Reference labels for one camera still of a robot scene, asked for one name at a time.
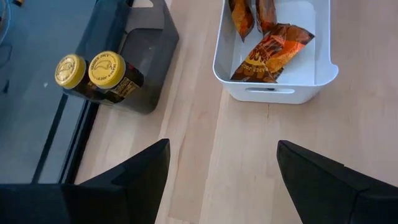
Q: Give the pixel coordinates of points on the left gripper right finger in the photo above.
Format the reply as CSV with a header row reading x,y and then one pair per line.
x,y
335,199

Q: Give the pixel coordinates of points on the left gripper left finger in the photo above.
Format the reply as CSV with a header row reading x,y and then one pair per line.
x,y
93,202

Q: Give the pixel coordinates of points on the yellow-lid spice jar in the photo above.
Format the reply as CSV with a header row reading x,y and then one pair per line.
x,y
106,70
70,71

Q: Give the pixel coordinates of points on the orange brown spice packet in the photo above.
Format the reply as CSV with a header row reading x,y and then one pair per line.
x,y
270,53
242,18
266,14

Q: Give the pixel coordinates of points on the grey plastic bin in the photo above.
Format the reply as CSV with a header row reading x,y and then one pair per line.
x,y
155,62

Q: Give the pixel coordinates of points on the white plastic bin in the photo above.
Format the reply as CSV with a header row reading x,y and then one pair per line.
x,y
320,46

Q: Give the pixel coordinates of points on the black aluminium frame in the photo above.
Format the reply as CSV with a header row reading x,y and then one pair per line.
x,y
79,146

